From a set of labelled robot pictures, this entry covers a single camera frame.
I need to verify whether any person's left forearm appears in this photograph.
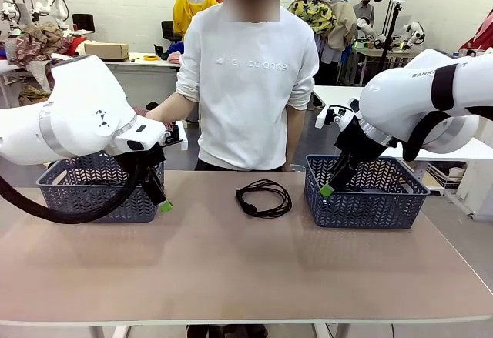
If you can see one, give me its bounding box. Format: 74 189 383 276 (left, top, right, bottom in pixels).
283 105 309 172

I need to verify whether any storage shelf with boxes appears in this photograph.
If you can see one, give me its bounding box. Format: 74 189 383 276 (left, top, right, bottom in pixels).
423 159 469 196

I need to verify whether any white work table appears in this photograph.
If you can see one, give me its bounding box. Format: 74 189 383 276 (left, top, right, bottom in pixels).
0 51 182 108

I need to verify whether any grey-blue plastic basket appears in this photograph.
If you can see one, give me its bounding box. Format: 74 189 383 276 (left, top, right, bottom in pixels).
36 151 166 223
304 154 431 230

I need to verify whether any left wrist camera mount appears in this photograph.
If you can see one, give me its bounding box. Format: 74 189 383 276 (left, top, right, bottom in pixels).
163 121 189 151

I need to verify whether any open cardboard box with cloth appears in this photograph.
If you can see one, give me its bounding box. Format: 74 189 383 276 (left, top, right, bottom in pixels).
18 85 54 107

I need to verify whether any person's right hand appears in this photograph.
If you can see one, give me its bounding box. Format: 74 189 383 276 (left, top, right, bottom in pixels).
146 107 173 125

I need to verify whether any background person in dark top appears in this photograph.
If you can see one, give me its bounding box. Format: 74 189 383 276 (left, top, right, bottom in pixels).
356 0 375 22

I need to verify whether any brown cardboard box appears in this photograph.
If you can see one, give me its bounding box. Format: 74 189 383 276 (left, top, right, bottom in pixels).
83 42 130 61

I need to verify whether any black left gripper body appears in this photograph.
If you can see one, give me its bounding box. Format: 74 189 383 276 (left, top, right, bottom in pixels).
117 149 166 185

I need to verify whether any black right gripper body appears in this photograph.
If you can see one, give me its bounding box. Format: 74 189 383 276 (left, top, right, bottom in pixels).
334 116 390 164

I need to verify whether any person's right forearm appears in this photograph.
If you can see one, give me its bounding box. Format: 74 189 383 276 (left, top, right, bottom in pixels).
163 92 200 119

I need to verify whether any red hanging cloth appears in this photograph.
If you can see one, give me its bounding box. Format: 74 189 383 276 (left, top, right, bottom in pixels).
460 8 493 52

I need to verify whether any person in white sweatshirt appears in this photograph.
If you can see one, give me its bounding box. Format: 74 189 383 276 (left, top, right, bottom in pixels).
175 0 320 172

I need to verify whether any heap of patterned clothes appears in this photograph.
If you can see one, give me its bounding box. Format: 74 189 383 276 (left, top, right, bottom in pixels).
7 22 88 68

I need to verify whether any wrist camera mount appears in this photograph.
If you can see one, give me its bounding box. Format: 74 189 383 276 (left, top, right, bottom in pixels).
163 121 189 151
314 103 361 131

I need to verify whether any red checkered cloth heap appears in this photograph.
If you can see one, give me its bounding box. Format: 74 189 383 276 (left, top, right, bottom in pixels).
132 101 161 119

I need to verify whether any mannequin in beige jacket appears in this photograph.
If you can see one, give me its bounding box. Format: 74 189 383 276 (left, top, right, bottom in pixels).
323 0 358 85

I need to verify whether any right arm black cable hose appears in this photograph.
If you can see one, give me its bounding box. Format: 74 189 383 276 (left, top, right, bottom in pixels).
402 62 493 162

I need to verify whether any white background table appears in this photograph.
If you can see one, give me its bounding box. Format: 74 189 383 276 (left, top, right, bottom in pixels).
311 85 493 162

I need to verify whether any grey robot workbench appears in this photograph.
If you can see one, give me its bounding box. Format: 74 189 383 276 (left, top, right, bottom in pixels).
352 43 421 87

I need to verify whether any white table leg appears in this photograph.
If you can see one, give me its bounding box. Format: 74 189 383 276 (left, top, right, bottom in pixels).
88 325 130 338
314 322 350 338

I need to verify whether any mannequin in yellow hoodie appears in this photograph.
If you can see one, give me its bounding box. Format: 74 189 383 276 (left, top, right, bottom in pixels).
172 0 220 41

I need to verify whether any black tripod stand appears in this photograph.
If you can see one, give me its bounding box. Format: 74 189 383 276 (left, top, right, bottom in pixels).
375 1 404 73

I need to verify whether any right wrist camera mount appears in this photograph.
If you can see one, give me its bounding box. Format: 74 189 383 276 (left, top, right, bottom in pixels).
314 103 361 131

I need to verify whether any black office chair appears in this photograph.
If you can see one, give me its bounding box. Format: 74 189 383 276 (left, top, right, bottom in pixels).
72 13 95 33
161 20 183 42

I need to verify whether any mannequin in floral shirt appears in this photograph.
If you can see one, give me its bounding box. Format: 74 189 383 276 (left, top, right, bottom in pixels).
287 0 337 110

